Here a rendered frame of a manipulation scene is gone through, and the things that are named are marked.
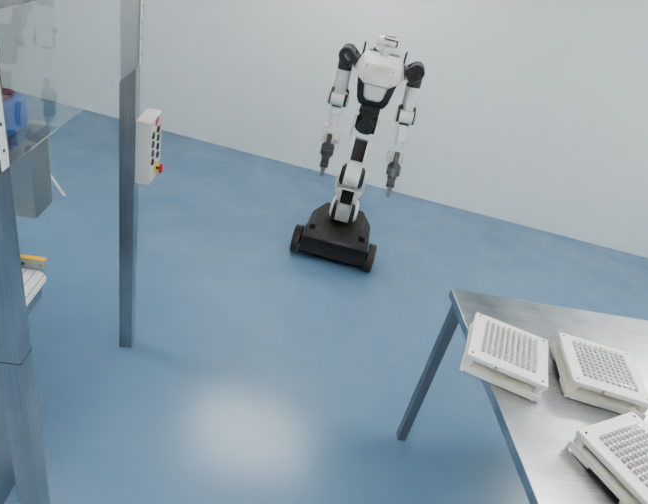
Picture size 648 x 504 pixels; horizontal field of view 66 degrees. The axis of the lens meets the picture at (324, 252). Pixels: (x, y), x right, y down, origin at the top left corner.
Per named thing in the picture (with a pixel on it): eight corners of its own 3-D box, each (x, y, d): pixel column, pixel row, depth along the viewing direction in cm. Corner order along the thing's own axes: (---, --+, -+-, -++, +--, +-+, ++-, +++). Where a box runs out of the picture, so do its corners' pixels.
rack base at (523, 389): (539, 355, 170) (542, 350, 169) (538, 403, 150) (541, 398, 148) (469, 326, 175) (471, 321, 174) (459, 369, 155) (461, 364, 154)
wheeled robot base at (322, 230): (310, 214, 404) (318, 176, 387) (372, 230, 402) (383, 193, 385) (293, 252, 349) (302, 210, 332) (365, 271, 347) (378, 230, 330)
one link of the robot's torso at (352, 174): (337, 182, 343) (355, 114, 334) (362, 189, 342) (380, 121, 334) (336, 183, 328) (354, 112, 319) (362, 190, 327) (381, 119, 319)
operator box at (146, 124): (160, 169, 216) (162, 110, 203) (149, 185, 202) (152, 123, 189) (145, 166, 216) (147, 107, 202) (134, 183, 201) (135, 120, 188)
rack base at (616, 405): (619, 367, 174) (622, 362, 173) (643, 420, 153) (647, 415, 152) (549, 346, 176) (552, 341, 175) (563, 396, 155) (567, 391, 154)
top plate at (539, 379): (545, 344, 168) (548, 339, 166) (545, 391, 147) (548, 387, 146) (474, 315, 173) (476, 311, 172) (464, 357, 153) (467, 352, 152)
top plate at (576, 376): (626, 356, 171) (629, 352, 170) (651, 409, 150) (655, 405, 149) (555, 335, 173) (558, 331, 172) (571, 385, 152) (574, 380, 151)
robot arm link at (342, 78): (328, 99, 330) (335, 65, 318) (348, 104, 329) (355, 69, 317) (326, 104, 320) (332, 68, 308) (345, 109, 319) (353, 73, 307)
